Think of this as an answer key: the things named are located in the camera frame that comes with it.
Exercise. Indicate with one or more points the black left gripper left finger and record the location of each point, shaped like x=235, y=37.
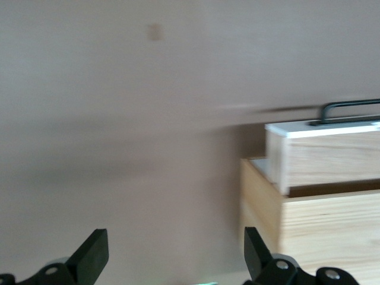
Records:
x=89, y=258

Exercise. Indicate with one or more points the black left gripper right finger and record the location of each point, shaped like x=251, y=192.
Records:
x=256, y=255

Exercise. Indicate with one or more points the white-fronted wooden drawer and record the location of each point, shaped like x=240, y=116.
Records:
x=326, y=160

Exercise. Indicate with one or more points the light wooden drawer cabinet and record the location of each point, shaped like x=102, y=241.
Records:
x=326, y=231

